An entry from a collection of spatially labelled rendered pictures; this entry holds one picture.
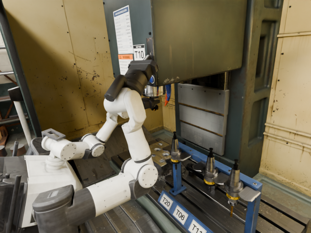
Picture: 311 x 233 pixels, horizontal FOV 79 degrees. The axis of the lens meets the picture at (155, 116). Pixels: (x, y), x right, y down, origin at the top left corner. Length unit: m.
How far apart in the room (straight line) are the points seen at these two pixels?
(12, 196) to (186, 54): 0.82
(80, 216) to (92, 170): 1.34
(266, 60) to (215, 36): 0.63
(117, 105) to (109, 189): 0.26
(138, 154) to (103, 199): 0.17
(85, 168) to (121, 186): 1.33
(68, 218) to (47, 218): 0.05
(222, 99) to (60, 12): 1.55
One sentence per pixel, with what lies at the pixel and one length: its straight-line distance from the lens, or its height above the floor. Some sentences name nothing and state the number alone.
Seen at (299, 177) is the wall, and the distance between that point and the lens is 1.83.
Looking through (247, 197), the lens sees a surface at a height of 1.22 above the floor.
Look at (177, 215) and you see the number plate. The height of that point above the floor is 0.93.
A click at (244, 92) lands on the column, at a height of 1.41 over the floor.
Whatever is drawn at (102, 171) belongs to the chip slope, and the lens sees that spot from 1.92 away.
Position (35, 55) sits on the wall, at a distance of 1.99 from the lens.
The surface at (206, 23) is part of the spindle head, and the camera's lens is 1.02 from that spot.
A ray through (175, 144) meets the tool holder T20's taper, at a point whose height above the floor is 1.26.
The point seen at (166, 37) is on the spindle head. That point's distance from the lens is 0.84.
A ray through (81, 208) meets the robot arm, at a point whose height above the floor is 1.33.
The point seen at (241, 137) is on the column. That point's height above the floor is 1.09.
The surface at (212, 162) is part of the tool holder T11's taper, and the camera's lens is 0.82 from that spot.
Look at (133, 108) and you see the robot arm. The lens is 0.59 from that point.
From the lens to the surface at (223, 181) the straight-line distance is 0.82.
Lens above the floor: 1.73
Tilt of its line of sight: 20 degrees down
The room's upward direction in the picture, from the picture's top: 4 degrees counter-clockwise
